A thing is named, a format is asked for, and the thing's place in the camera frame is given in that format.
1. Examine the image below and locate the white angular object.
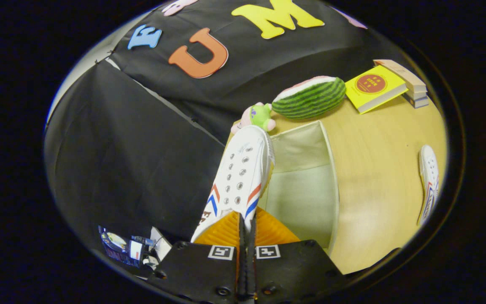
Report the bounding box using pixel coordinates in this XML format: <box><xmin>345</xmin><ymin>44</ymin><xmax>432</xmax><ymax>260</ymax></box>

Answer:
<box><xmin>144</xmin><ymin>227</ymin><xmax>173</xmax><ymax>271</ymax></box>

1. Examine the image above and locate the watermelon slice plush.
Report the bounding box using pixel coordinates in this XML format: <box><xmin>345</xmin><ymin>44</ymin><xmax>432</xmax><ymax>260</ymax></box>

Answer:
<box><xmin>271</xmin><ymin>76</ymin><xmax>347</xmax><ymax>119</ymax></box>

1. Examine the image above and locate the pink plush toy green hat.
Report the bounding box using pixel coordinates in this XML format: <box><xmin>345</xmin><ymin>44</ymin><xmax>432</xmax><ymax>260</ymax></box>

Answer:
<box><xmin>230</xmin><ymin>102</ymin><xmax>276</xmax><ymax>135</ymax></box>

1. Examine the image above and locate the cream fabric storage box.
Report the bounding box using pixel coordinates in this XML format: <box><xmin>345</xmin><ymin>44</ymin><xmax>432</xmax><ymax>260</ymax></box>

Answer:
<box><xmin>258</xmin><ymin>120</ymin><xmax>340</xmax><ymax>256</ymax></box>

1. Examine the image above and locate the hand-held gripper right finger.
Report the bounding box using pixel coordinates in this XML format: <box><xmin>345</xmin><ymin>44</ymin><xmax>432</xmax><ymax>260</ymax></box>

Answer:
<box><xmin>245</xmin><ymin>207</ymin><xmax>348</xmax><ymax>304</ymax></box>

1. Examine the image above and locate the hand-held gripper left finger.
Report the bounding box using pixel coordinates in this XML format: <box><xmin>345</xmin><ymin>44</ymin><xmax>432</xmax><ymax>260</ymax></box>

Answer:
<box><xmin>147</xmin><ymin>211</ymin><xmax>244</xmax><ymax>304</ymax></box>

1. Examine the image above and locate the yellow book red circle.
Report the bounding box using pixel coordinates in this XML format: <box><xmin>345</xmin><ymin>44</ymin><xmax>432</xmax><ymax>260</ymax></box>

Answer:
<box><xmin>345</xmin><ymin>65</ymin><xmax>408</xmax><ymax>115</ymax></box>

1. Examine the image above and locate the black backdrop cloth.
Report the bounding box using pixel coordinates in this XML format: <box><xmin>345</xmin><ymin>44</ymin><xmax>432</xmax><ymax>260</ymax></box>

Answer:
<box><xmin>44</xmin><ymin>0</ymin><xmax>395</xmax><ymax>258</ymax></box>

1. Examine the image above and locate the white striped canvas shoe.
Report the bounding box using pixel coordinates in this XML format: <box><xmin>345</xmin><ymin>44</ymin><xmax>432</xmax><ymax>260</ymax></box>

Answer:
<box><xmin>190</xmin><ymin>125</ymin><xmax>275</xmax><ymax>243</ymax></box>
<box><xmin>417</xmin><ymin>145</ymin><xmax>440</xmax><ymax>226</ymax></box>

